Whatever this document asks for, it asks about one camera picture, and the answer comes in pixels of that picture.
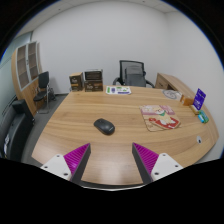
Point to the small tan box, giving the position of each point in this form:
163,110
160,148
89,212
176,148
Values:
194,109

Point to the black visitor chair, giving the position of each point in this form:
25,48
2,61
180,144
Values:
42,83

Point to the black mesh office chair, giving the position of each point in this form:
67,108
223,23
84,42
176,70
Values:
134,75

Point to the small green box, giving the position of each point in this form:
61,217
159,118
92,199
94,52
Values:
205,116

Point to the small blue box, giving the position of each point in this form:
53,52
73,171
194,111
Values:
201,118

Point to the small orange box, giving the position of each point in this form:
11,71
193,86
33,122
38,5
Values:
187,100

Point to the pink cartoon print mouse pad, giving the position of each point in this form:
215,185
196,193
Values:
160,117

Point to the wooden shelf unit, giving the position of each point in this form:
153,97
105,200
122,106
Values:
25,71

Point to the small brown cardboard box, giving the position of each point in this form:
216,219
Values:
76,82

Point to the purple upright card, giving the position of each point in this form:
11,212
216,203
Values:
199,98

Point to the black leather armchair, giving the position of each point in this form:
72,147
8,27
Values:
15,133

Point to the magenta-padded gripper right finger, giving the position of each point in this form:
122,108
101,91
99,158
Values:
148,159

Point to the white green purple sticker sheet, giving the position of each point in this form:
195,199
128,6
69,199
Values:
118,90

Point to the wooden side cabinet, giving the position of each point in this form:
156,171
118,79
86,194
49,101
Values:
173,81

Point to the black computer mouse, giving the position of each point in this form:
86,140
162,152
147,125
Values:
104,126

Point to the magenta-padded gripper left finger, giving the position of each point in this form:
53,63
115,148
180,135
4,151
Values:
75,159

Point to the round grey patterned disc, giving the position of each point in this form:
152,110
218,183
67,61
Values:
172,94

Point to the brown box with black flap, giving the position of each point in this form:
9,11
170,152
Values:
93,81

